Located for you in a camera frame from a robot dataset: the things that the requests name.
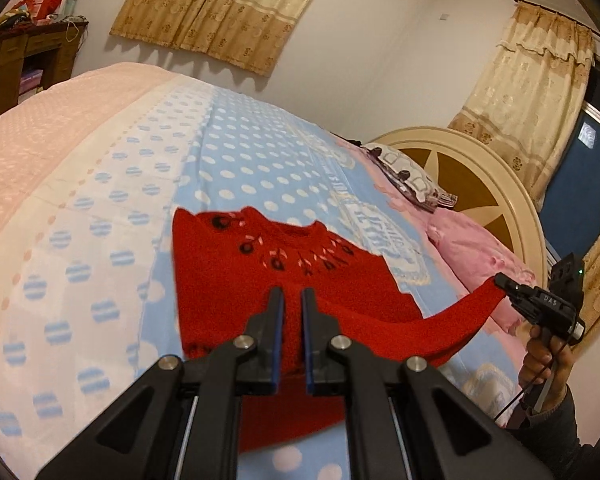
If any person's right hand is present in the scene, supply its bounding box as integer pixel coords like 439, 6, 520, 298
517, 322, 577, 411

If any red embroidered knit sweater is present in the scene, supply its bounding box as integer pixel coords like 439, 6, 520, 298
171, 206, 509, 456

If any person's right forearm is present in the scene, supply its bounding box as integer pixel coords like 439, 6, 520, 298
504, 385, 597, 480

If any red gift bag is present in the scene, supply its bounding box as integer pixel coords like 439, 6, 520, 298
26, 0, 72, 27

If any striped cloth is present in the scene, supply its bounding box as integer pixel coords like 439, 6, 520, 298
0, 1, 35, 32

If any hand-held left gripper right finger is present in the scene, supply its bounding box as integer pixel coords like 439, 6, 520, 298
300, 287, 556, 480

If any patterned white brown pillow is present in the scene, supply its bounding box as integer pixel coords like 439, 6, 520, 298
362, 142, 459, 212

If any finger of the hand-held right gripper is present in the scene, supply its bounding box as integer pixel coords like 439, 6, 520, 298
494, 272, 523, 295
507, 291, 538, 323

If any dark curtain rod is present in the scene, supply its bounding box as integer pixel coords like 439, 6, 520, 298
511, 0, 600, 38

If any purple box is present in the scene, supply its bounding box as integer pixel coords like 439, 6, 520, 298
18, 68, 45, 94

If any folded pink quilt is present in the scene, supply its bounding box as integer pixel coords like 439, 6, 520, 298
424, 207, 549, 337

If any thin black cable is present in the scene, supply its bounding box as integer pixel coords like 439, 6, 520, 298
492, 339, 557, 427

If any brown wooden desk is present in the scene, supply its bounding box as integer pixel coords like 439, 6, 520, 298
0, 19, 89, 128

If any cream round bed headboard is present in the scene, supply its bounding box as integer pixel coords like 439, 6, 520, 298
367, 127, 549, 283

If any white cable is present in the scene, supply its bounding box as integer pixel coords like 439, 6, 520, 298
64, 16, 89, 45

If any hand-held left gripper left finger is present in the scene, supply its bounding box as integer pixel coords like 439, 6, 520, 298
32, 287, 285, 480

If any blue polka dot printed bedsheet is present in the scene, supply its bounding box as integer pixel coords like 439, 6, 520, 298
0, 61, 548, 480

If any dark window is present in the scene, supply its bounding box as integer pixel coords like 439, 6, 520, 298
536, 57, 600, 263

